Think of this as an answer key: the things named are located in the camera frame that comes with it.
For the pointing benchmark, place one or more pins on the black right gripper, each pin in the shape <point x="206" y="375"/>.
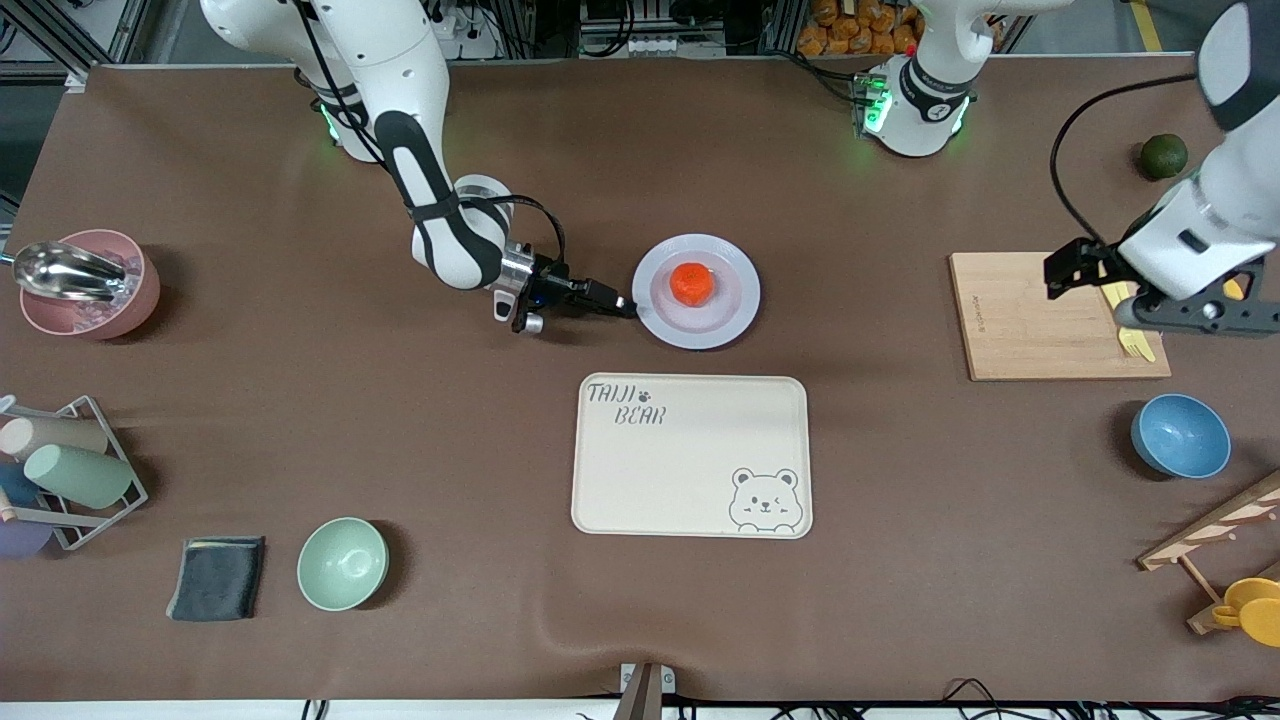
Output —
<point x="553" y="277"/>

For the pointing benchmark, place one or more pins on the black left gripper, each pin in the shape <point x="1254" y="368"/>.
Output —
<point x="1082" y="262"/>

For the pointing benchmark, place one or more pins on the orange mandarin fruit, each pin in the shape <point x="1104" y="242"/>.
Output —
<point x="692" y="284"/>

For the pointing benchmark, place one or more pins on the pale lilac round plate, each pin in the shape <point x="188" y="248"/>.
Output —
<point x="730" y="320"/>

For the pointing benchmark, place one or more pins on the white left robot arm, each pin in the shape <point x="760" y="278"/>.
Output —
<point x="1230" y="200"/>

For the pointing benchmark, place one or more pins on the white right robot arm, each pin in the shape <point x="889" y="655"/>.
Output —
<point x="400" y="60"/>

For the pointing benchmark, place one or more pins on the wooden cutting board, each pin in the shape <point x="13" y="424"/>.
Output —
<point x="1020" y="330"/>

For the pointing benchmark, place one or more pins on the yellow plastic fork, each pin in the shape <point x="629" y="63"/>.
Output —
<point x="1132" y="345"/>

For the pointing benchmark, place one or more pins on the dark green lime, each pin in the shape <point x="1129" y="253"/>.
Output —
<point x="1165" y="157"/>

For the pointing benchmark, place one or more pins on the yellow lemon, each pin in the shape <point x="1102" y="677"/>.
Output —
<point x="1236" y="289"/>

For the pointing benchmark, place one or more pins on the cream bear print tray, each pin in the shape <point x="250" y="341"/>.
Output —
<point x="690" y="460"/>

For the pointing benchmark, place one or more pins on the blue bowl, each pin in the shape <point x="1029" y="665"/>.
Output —
<point x="1180" y="436"/>

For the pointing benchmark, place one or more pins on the white socket bar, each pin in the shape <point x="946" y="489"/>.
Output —
<point x="670" y="47"/>

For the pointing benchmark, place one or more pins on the wooden drying rack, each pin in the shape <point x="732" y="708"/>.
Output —
<point x="1220" y="520"/>

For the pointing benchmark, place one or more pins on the white power strip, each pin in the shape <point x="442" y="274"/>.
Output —
<point x="470" y="40"/>

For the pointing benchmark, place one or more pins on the crate of orange fruit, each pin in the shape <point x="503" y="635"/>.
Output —
<point x="850" y="35"/>

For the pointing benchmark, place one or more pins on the mint green bowl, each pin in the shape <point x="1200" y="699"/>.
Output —
<point x="342" y="564"/>

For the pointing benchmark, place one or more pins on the brown table mat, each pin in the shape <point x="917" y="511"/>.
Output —
<point x="850" y="600"/>

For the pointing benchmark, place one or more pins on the yellow plastic cup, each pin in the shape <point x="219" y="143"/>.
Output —
<point x="1262" y="620"/>

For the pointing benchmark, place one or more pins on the dark grey folded cloth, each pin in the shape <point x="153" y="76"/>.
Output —
<point x="216" y="578"/>

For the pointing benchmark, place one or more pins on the pink bowl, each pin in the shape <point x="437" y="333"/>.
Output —
<point x="90" y="320"/>

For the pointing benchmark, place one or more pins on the shiny metal scoop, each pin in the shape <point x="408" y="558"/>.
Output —
<point x="65" y="270"/>

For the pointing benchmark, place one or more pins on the pale green cup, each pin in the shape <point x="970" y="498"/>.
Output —
<point x="80" y="476"/>

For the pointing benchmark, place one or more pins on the beige cup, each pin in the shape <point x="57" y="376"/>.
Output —
<point x="55" y="436"/>

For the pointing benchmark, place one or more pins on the blue cup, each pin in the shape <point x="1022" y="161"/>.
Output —
<point x="15" y="485"/>

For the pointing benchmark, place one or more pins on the purple cup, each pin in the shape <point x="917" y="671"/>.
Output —
<point x="22" y="540"/>

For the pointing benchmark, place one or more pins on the grey metal camera bracket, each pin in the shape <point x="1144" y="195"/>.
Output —
<point x="645" y="695"/>

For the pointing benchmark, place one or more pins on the aluminium frame post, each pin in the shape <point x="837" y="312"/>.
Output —
<point x="78" y="80"/>

